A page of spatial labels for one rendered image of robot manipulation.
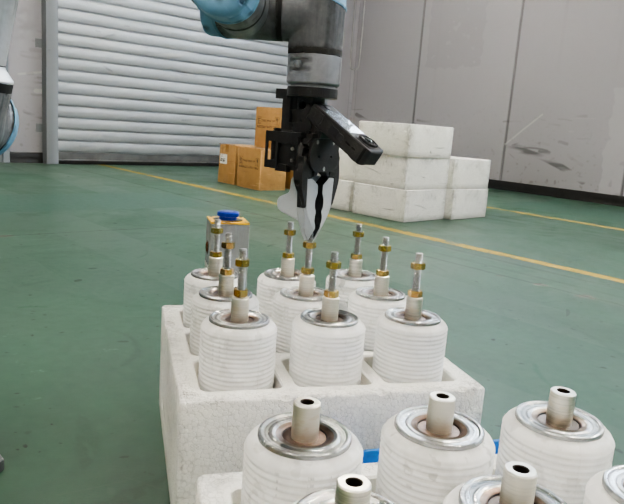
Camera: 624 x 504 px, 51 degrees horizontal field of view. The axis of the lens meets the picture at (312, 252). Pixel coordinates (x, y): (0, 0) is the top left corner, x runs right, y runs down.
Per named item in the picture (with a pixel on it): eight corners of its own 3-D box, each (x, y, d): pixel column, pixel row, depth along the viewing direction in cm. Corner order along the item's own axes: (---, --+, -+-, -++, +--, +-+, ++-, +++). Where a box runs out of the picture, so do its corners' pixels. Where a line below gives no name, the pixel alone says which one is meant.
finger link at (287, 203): (282, 235, 96) (287, 172, 95) (314, 241, 93) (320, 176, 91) (268, 236, 94) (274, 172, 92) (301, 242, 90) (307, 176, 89)
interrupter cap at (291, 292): (274, 299, 92) (274, 295, 92) (286, 287, 100) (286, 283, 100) (326, 306, 91) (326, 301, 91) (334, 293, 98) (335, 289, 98)
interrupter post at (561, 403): (554, 432, 57) (560, 396, 56) (538, 419, 59) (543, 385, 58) (578, 430, 57) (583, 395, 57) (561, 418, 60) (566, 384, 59)
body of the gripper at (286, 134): (294, 170, 99) (299, 89, 96) (341, 176, 94) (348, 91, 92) (262, 171, 93) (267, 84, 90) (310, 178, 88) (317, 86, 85)
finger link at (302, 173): (308, 206, 93) (314, 145, 92) (318, 207, 92) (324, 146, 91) (288, 206, 89) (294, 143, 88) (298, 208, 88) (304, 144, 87)
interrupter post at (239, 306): (252, 323, 81) (254, 298, 80) (236, 326, 79) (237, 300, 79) (241, 318, 83) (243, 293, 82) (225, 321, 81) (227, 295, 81)
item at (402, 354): (355, 427, 94) (366, 308, 91) (416, 423, 97) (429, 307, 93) (379, 461, 85) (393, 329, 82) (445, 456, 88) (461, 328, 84)
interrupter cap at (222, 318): (281, 326, 81) (281, 321, 80) (229, 335, 76) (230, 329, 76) (247, 310, 86) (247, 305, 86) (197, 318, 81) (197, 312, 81)
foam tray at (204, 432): (174, 544, 76) (179, 402, 73) (158, 403, 113) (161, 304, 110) (469, 513, 87) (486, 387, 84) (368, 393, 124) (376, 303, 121)
